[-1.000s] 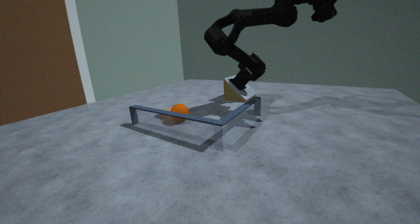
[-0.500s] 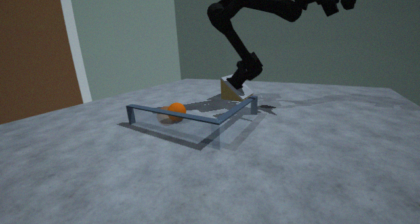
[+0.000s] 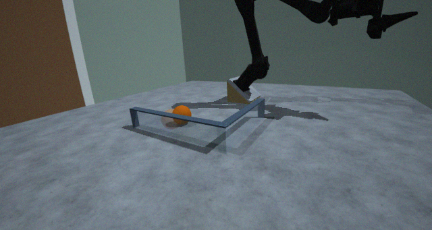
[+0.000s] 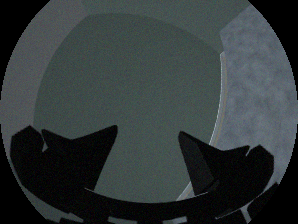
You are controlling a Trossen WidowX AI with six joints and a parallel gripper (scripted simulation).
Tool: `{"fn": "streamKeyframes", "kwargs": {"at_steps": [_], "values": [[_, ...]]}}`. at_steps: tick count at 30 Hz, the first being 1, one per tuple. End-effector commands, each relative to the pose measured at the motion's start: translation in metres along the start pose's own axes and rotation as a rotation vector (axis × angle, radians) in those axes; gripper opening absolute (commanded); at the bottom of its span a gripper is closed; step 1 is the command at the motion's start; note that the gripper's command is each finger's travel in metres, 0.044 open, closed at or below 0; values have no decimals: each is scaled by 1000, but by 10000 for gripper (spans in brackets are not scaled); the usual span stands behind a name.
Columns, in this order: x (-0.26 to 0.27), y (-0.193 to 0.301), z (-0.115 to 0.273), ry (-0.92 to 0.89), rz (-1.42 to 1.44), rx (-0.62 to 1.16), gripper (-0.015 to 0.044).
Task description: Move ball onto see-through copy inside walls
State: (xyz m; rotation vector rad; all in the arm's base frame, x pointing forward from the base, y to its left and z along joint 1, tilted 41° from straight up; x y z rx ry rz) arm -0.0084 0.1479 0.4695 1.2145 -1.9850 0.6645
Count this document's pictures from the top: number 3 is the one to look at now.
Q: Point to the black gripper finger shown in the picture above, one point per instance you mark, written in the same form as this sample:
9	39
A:
390	20

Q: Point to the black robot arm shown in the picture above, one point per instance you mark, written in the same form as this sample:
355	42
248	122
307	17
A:
315	12

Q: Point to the dark grey wall top rail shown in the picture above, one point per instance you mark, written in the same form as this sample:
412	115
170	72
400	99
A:
224	124

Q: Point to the clear low l-shaped wall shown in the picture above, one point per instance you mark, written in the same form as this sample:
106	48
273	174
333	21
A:
213	138

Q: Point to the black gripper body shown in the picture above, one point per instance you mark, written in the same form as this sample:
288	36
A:
374	29

